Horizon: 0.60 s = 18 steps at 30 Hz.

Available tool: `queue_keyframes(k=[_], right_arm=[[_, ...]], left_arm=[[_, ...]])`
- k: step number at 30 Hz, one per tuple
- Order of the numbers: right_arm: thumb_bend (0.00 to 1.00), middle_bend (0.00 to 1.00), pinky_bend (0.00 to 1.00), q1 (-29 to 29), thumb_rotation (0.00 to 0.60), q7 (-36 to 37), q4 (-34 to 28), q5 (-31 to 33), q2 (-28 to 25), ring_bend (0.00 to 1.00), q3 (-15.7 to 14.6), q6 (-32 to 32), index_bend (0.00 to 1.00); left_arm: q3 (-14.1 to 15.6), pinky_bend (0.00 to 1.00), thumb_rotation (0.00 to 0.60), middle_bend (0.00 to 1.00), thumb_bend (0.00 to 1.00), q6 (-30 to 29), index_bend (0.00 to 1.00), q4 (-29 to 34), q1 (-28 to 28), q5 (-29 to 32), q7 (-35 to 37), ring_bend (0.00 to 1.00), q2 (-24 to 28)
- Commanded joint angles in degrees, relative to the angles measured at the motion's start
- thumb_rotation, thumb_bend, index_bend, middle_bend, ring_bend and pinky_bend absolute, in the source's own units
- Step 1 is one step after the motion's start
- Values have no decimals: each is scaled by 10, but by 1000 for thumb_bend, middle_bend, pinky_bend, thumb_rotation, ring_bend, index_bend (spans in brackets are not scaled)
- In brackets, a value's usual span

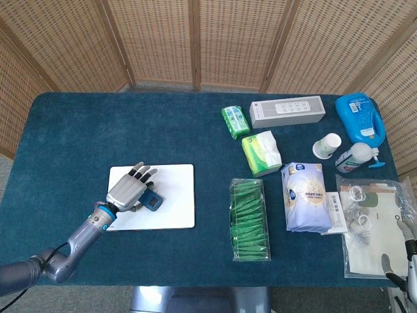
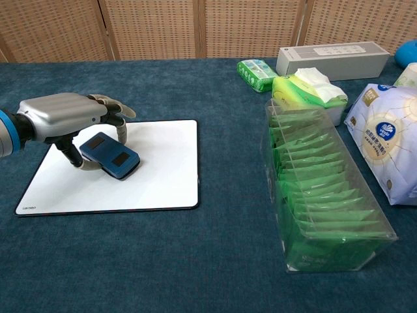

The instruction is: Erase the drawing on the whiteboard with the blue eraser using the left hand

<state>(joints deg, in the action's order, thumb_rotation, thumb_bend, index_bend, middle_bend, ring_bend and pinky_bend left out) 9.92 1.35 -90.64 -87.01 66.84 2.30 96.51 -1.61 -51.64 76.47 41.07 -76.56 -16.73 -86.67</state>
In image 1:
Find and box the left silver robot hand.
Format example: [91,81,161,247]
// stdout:
[106,161,160,215]

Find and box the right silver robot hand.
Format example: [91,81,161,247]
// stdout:
[381,218,417,291]

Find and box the blue board eraser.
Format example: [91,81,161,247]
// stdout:
[139,190,163,212]

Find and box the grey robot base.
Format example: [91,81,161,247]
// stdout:
[130,286,271,313]

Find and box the white drawing board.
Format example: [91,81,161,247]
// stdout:
[104,164,195,231]

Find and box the clear plastic zip bag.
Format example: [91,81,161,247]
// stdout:
[334,173,417,280]

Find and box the dark blue table cloth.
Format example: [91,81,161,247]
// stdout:
[0,91,402,288]

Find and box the white barcode label card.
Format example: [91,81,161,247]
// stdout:
[321,191,349,236]

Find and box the white pump dispenser bottle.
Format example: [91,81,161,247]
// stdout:
[335,142,387,174]

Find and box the clear box of green sachets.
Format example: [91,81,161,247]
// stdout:
[229,177,272,263]

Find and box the white blue refill pouch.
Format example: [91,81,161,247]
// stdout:
[280,162,333,234]

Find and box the green wet wipes pack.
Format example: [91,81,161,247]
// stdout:
[221,105,251,140]

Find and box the green facial tissue pack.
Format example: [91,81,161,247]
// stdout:
[241,130,283,178]

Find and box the white paper cup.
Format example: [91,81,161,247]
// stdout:
[312,132,342,160]

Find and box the wooden rattan folding screen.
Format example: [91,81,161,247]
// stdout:
[0,0,417,177]

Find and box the blue detergent bottle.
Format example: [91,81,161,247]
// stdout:
[335,92,387,144]

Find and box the grey power strip box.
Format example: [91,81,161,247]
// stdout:
[249,95,326,129]

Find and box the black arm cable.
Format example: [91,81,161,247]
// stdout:
[0,241,69,310]

